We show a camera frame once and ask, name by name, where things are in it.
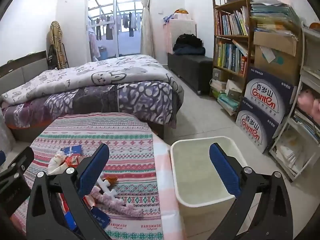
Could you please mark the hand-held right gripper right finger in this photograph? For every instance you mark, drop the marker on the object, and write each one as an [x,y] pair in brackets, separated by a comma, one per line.
[225,170]

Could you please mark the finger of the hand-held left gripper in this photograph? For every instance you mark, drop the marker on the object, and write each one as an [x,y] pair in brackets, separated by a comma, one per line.
[18,160]
[2,158]

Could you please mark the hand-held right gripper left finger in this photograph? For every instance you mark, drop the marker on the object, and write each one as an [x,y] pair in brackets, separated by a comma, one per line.
[93,170]

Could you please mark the grey white foam edge strip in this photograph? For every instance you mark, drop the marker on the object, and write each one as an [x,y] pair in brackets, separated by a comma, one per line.
[106,187]

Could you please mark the white trash bin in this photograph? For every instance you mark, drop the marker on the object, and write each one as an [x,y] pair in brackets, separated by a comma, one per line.
[200,170]

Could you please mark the white tissue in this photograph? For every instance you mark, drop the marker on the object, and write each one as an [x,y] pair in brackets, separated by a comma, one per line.
[56,165]

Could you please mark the orange peel piece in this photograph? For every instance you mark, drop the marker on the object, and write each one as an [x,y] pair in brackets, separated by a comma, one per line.
[112,180]

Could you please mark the red snack packet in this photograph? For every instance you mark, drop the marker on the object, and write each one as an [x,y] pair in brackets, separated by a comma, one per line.
[73,160]

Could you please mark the clear plastic storage box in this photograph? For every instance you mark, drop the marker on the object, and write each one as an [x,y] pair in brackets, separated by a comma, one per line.
[5,135]

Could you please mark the small blue box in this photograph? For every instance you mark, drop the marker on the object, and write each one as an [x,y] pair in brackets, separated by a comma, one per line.
[75,150]

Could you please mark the pink foam edge strip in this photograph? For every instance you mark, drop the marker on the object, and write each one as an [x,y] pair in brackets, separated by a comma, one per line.
[117,203]

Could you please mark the striped patterned tablecloth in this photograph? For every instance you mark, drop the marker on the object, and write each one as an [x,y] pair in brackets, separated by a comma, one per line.
[125,142]

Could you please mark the blue card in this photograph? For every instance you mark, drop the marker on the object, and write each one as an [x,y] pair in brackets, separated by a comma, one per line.
[101,216]

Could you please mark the blue water carton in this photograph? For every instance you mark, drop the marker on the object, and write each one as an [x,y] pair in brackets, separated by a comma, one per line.
[265,97]
[252,130]

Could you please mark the pink checked cloth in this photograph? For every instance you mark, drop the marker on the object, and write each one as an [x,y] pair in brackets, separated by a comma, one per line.
[167,205]

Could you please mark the pile of books and papers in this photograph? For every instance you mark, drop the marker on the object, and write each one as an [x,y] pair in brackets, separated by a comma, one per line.
[226,100]

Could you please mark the purple patterned blanket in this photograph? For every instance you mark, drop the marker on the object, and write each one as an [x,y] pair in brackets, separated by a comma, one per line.
[125,97]

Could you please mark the grey upholstered bed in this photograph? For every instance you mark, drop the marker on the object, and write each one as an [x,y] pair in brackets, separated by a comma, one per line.
[30,72]

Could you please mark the cartoon print quilt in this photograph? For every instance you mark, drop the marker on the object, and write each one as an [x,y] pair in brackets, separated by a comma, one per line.
[100,67]

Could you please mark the dark storage bench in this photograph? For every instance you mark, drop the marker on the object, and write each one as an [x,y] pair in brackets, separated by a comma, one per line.
[190,70]

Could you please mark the pink plush toy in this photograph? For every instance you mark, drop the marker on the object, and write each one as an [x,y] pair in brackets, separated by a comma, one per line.
[307,100]

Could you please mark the black hanging bag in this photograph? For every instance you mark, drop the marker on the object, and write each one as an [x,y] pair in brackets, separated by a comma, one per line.
[53,57]

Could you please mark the row of thick green books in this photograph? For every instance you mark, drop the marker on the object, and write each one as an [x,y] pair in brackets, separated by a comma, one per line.
[230,57]

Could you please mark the blue bucket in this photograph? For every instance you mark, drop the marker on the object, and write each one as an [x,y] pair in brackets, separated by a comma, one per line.
[103,53]

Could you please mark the brown cardboard box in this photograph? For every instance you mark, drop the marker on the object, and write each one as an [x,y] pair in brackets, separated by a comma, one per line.
[287,65]

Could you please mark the dark blue jacket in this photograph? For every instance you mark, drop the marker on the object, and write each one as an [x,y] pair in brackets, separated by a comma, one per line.
[187,50]

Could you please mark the white shelf rack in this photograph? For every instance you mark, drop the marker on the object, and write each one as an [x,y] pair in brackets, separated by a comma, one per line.
[306,75]

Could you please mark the plaid coat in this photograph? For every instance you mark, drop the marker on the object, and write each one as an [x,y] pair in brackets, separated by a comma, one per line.
[56,35]

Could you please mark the sliding glass door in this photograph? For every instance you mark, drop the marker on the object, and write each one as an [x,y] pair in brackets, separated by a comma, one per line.
[130,42]

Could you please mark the wooden bookshelf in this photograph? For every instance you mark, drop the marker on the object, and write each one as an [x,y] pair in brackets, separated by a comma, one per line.
[231,37]

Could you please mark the hanging laundry row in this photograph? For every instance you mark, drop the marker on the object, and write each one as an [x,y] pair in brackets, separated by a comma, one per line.
[108,30]

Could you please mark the row of thin colourful books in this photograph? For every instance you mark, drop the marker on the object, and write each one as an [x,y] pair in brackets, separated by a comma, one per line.
[232,23]

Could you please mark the white pink cabinet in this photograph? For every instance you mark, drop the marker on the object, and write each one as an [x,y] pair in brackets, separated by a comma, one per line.
[182,27]

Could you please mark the white curtain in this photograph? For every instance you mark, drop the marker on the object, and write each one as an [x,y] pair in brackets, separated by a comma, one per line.
[146,30]

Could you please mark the stack of folders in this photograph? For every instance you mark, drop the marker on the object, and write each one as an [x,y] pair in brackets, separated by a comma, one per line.
[272,12]

